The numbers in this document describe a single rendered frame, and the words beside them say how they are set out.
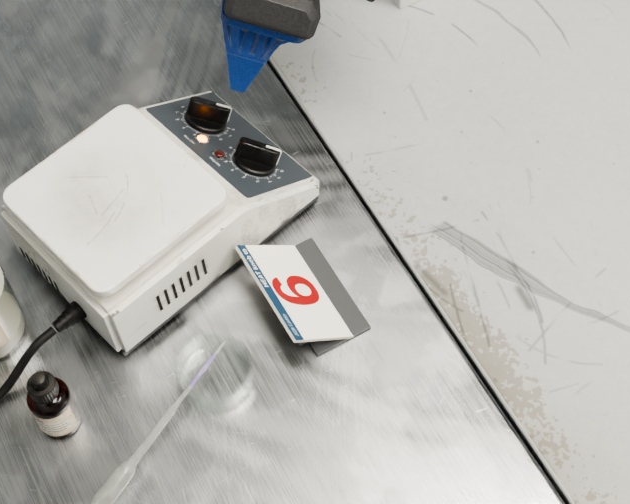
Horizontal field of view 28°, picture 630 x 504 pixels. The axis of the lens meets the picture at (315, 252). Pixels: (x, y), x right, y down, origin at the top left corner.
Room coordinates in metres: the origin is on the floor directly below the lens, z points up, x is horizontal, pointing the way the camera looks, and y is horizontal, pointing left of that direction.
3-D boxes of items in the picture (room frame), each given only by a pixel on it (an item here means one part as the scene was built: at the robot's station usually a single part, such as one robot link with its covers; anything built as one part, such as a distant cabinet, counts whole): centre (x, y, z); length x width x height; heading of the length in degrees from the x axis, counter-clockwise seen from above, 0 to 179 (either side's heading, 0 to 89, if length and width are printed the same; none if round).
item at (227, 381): (0.40, 0.08, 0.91); 0.06 x 0.06 x 0.02
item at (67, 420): (0.38, 0.19, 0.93); 0.03 x 0.03 x 0.07
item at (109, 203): (0.51, 0.14, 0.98); 0.12 x 0.12 x 0.01; 38
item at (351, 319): (0.46, 0.01, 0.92); 0.09 x 0.06 x 0.04; 24
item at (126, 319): (0.52, 0.12, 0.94); 0.22 x 0.13 x 0.08; 128
